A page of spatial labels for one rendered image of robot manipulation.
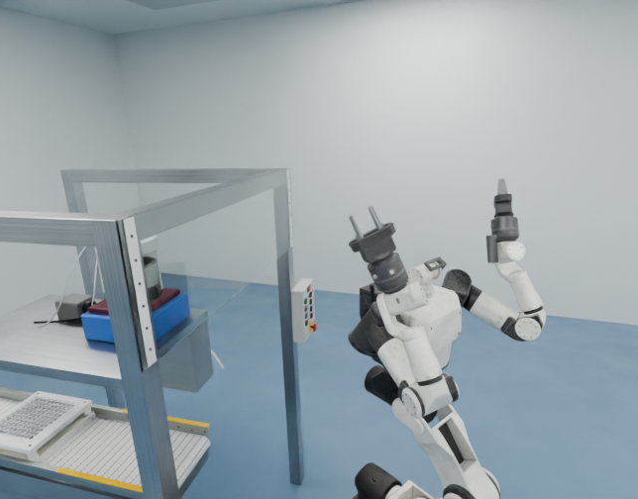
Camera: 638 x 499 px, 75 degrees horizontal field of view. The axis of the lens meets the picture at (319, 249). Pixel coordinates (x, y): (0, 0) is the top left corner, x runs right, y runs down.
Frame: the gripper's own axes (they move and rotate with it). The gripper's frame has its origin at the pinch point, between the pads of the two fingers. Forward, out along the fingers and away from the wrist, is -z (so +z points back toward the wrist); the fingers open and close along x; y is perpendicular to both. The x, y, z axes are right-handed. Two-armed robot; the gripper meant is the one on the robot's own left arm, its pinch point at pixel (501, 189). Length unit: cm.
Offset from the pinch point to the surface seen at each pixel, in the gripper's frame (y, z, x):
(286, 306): 92, 40, -17
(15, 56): 388, -190, -80
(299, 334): 88, 53, -22
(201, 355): 92, 54, 48
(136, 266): 79, 30, 89
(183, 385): 97, 63, 50
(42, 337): 125, 46, 75
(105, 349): 102, 49, 74
